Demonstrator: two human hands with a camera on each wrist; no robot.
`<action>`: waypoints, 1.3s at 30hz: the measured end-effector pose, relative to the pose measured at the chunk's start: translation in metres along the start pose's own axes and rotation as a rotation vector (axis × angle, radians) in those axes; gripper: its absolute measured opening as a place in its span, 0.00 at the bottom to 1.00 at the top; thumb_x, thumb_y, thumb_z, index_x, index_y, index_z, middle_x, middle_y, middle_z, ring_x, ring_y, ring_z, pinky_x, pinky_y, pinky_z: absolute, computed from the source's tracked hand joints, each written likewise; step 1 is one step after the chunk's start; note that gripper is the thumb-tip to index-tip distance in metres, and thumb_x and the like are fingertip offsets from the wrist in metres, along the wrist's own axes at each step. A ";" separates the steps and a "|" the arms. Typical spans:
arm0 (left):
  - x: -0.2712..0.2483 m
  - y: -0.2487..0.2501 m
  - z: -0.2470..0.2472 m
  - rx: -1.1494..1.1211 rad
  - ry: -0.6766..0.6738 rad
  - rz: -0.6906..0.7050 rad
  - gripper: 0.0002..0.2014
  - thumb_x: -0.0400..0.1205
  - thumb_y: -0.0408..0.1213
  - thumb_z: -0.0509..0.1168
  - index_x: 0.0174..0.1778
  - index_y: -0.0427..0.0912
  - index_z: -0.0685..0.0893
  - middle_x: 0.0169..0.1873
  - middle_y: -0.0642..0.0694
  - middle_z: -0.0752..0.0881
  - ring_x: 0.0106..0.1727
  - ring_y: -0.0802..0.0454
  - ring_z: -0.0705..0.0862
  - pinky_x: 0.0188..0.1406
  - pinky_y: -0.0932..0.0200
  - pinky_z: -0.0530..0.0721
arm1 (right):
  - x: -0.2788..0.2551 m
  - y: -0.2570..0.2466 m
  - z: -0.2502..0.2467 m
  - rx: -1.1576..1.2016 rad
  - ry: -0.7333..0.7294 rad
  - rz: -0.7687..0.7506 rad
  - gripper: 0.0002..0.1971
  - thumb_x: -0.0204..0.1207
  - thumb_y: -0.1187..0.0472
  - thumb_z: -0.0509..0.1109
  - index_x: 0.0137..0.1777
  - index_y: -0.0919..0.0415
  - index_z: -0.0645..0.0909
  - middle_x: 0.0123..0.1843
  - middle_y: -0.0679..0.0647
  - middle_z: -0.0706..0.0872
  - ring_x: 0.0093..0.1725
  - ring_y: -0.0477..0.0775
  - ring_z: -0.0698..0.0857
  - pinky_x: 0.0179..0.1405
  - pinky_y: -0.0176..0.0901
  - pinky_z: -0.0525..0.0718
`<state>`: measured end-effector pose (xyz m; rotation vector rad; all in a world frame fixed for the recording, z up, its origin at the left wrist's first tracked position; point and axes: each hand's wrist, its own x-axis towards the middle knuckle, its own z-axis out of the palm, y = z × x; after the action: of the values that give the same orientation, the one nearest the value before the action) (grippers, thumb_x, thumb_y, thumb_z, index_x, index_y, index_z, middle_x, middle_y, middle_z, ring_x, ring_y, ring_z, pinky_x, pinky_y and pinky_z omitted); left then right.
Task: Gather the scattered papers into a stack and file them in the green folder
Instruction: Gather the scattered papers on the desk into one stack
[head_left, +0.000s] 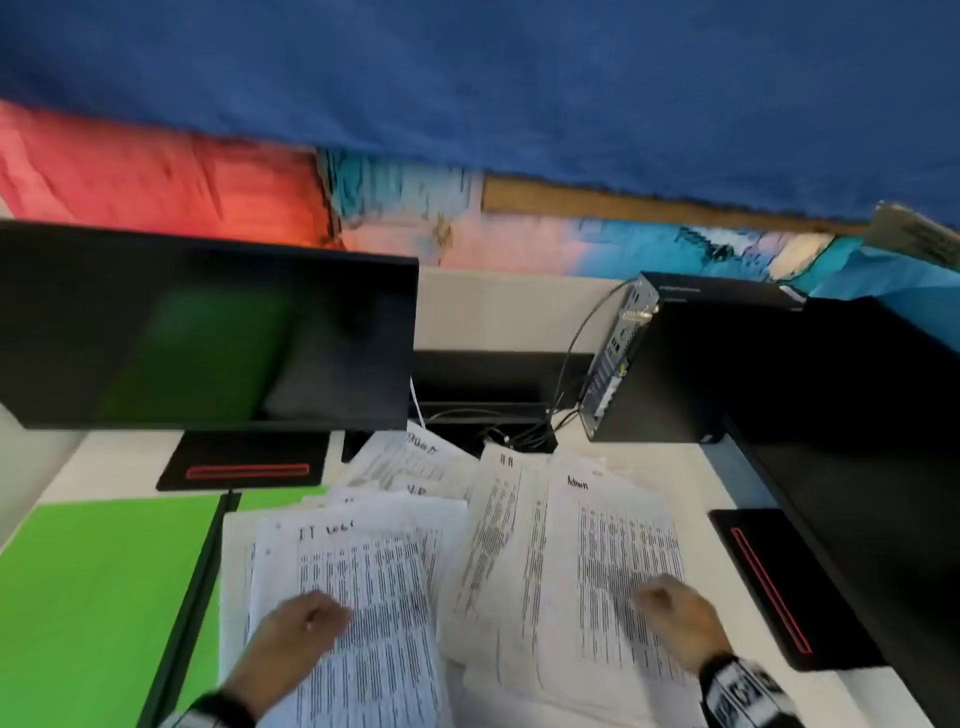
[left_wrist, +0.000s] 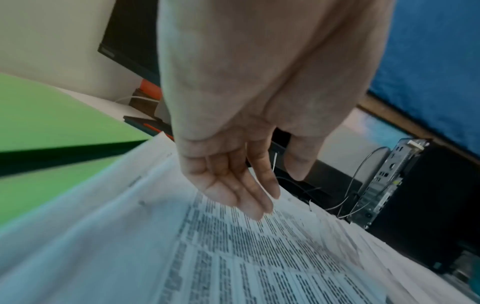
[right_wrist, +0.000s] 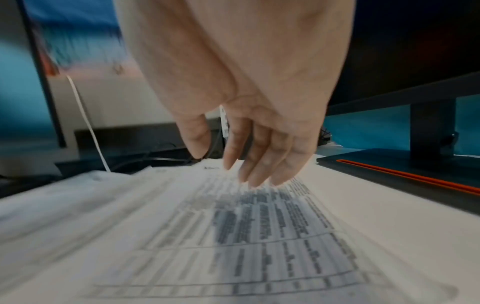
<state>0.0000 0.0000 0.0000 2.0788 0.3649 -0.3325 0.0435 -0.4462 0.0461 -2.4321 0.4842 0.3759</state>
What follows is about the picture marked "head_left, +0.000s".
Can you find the wooden trim strip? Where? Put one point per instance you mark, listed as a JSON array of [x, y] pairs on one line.
[[645, 206]]

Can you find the person's right hand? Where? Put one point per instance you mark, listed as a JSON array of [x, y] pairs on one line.
[[686, 622]]

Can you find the black computer monitor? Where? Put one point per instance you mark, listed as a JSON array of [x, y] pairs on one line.
[[202, 330], [885, 465]]

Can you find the printed sheet with narrow table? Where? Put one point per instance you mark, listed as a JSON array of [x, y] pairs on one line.
[[607, 540]]

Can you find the black flat bar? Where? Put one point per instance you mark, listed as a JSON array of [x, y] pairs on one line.
[[184, 622]]

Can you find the black white right wrist device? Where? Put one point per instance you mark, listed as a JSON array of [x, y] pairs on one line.
[[744, 694]]

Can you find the black left wrist band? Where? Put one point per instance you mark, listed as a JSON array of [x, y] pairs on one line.
[[216, 709]]

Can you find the light blue paper sheet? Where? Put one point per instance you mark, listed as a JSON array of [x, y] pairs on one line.
[[900, 289]]

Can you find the colourful paper border strip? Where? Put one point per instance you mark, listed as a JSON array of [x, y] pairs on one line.
[[225, 187]]

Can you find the blue fabric pinboard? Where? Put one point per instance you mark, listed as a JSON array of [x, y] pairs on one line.
[[525, 82]]

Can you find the person's left hand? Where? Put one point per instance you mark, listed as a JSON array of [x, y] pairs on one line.
[[281, 654]]

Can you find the person's left fingers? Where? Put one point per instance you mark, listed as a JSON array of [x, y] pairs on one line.
[[324, 616]]

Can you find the small black desktop computer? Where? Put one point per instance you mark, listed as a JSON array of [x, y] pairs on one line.
[[675, 367]]

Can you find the plain white paper sheet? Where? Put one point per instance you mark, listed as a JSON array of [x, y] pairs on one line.
[[234, 577]]

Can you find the large green paper sheet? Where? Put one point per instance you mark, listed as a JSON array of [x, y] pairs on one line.
[[90, 607]]

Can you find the black monitor base red stripe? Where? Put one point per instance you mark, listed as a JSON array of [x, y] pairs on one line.
[[787, 592], [244, 461]]

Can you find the printed sheet with side columns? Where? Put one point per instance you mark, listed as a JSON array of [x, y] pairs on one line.
[[491, 540]]

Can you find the person's right fingers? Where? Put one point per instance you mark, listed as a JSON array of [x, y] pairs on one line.
[[654, 600]]

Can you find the printed sheet with wide table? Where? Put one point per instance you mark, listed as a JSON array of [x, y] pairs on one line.
[[382, 622]]

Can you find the beige printed paper note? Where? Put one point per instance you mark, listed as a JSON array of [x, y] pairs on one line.
[[911, 234]]

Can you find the printed sheet with scribbled heading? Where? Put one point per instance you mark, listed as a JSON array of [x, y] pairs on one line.
[[409, 463]]

